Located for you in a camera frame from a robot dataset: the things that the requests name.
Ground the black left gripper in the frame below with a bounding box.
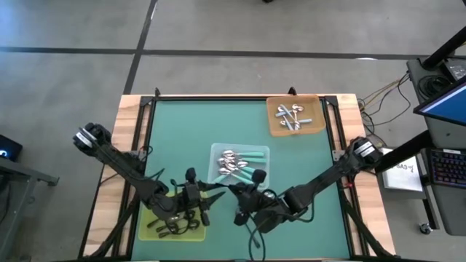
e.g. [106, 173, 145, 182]
[178, 167, 229, 226]

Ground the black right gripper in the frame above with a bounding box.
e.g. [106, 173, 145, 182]
[228, 169, 269, 226]

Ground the clear plastic bin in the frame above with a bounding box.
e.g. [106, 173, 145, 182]
[207, 143, 271, 190]

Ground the green table mat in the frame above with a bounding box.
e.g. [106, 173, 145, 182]
[130, 98, 352, 261]

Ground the yellow plastic bin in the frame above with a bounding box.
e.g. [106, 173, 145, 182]
[138, 191, 208, 242]

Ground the orange plastic bin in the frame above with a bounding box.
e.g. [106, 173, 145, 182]
[266, 94, 327, 138]

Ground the white paper booklet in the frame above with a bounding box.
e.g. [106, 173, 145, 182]
[380, 147, 424, 193]

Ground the grey metal stand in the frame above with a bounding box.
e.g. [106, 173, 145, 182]
[0, 156, 61, 262]

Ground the grey equipment cart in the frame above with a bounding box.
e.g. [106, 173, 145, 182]
[406, 57, 466, 237]

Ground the black device blue light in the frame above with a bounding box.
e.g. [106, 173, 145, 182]
[0, 133, 24, 163]

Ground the black backlit keyboard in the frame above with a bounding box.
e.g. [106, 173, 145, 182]
[428, 148, 466, 189]

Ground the computer monitor blue screen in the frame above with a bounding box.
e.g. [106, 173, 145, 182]
[413, 74, 466, 127]

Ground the black power adapter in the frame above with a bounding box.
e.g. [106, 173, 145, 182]
[442, 59, 466, 82]

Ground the black metal pole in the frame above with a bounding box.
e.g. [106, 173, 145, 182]
[421, 25, 466, 71]

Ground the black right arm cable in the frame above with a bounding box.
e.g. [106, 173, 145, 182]
[247, 203, 314, 261]

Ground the black aluminium table frame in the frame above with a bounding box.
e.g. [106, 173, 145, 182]
[77, 95, 398, 262]

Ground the yellow cable bundle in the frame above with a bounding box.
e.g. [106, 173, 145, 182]
[358, 71, 411, 112]

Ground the coiled black cable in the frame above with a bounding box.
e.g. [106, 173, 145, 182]
[416, 74, 448, 100]

